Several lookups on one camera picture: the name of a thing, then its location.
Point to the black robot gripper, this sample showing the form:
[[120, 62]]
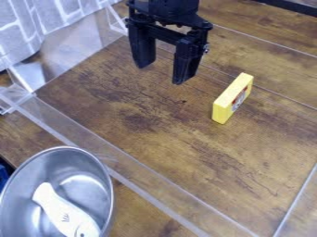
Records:
[[172, 21]]

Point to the yellow butter block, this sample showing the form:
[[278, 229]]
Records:
[[232, 98]]

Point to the grey brick pattern cloth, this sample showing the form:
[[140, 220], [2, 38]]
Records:
[[27, 20]]

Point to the clear acrylic barrier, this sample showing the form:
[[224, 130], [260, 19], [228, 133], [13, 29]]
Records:
[[64, 49]]

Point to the silver metal bowl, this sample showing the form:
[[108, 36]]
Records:
[[81, 180]]

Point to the blue object at edge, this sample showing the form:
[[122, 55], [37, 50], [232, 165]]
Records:
[[3, 176]]

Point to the cream wooden fish toy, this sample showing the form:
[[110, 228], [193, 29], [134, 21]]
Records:
[[70, 219]]

